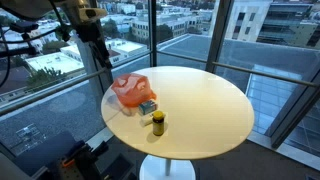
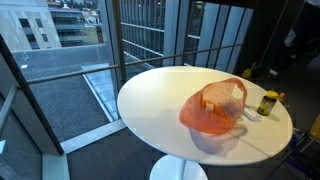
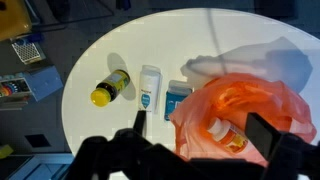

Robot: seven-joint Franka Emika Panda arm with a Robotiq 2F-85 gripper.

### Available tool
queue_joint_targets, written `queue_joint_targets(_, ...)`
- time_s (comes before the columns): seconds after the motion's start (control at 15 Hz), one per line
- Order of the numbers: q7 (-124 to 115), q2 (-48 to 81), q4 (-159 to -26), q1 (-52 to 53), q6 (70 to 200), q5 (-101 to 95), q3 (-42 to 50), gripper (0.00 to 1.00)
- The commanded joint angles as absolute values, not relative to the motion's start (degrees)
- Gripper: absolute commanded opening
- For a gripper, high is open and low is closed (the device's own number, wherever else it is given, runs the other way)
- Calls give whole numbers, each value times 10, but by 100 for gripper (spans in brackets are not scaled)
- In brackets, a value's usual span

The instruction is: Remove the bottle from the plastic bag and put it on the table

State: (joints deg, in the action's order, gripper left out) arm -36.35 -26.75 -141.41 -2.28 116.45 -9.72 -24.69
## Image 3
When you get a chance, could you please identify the dark bottle with yellow cap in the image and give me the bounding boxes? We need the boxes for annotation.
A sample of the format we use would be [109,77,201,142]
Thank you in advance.
[90,69,131,108]

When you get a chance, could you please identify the teal blue labelled container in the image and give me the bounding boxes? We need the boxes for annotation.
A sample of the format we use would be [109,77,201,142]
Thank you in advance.
[163,79,194,122]

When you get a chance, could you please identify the grey blue box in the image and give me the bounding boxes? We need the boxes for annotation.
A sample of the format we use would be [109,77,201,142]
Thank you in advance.
[23,65,64,103]

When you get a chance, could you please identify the white perforated box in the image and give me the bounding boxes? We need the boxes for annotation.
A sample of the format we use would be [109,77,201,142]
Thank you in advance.
[11,39,47,65]

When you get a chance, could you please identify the yellow bin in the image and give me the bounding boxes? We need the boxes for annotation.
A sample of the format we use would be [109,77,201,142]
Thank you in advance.
[0,0,33,42]

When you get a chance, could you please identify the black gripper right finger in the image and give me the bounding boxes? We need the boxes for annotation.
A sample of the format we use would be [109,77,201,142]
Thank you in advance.
[244,112,285,162]

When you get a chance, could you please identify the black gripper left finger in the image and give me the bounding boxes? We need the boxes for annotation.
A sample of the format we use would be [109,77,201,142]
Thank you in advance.
[133,110,148,136]

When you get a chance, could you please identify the white bottle with orange label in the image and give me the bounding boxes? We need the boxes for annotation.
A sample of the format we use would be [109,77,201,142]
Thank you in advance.
[207,117,250,155]

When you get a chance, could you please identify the orange translucent plastic bag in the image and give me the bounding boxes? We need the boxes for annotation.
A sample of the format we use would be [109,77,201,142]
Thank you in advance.
[169,72,318,168]

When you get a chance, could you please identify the box of colourful items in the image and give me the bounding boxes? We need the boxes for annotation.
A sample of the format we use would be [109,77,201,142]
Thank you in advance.
[0,77,33,101]

